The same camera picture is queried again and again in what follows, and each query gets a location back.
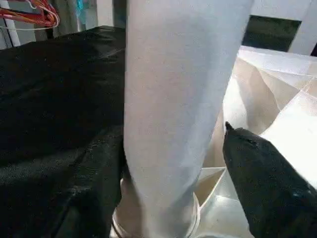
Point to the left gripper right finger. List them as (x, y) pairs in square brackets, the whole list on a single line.
[(267, 193)]

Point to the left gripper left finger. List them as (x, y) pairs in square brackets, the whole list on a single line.
[(99, 193)]

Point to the white plastic table top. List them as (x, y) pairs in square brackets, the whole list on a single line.
[(272, 86)]

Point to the white plastic table leg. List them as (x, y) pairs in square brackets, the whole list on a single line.
[(173, 86)]

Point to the black glossy mat cloth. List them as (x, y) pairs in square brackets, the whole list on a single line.
[(49, 86)]

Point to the grey curtain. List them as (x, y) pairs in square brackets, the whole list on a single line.
[(67, 17)]

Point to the blue white patterned panel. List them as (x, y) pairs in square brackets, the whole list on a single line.
[(80, 6)]

